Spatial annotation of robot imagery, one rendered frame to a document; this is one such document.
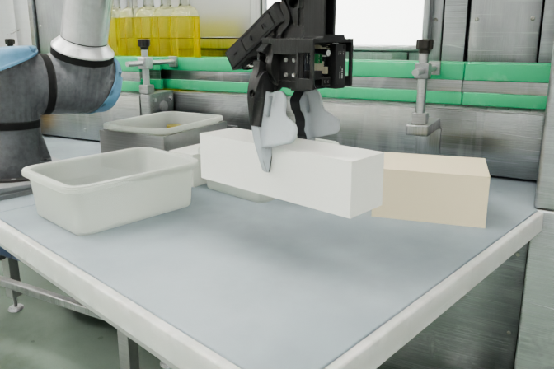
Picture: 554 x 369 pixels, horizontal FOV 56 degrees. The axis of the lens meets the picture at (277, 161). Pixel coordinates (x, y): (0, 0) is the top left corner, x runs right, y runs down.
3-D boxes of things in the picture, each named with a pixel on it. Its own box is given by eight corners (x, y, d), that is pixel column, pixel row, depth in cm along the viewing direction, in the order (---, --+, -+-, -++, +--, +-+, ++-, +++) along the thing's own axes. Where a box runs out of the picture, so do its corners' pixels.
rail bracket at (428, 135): (441, 153, 104) (449, 39, 99) (423, 172, 90) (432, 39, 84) (417, 151, 106) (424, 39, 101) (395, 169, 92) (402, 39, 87)
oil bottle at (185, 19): (203, 89, 136) (200, 5, 131) (190, 91, 131) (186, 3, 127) (185, 88, 139) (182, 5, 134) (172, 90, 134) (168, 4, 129)
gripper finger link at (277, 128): (279, 177, 54) (297, 90, 54) (241, 167, 58) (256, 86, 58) (298, 179, 56) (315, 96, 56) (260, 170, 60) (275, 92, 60)
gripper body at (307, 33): (310, 97, 53) (312, -28, 50) (251, 91, 58) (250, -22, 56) (353, 91, 58) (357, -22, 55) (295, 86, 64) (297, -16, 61)
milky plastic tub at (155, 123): (228, 152, 119) (227, 114, 117) (166, 174, 100) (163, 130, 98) (169, 145, 127) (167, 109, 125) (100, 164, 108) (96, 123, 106)
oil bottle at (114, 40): (135, 86, 147) (130, 7, 142) (121, 87, 142) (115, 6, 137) (120, 85, 149) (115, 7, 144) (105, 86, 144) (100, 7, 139)
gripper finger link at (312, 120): (336, 168, 61) (325, 95, 57) (298, 160, 65) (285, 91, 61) (351, 156, 63) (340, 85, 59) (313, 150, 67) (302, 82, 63)
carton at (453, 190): (485, 228, 73) (490, 176, 71) (371, 216, 78) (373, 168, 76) (481, 203, 84) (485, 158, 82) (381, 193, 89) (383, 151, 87)
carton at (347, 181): (349, 218, 53) (351, 161, 52) (201, 177, 69) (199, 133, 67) (382, 205, 57) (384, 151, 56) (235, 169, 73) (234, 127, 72)
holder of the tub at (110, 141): (240, 150, 124) (239, 118, 122) (166, 176, 101) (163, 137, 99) (182, 143, 132) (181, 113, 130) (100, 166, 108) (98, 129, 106)
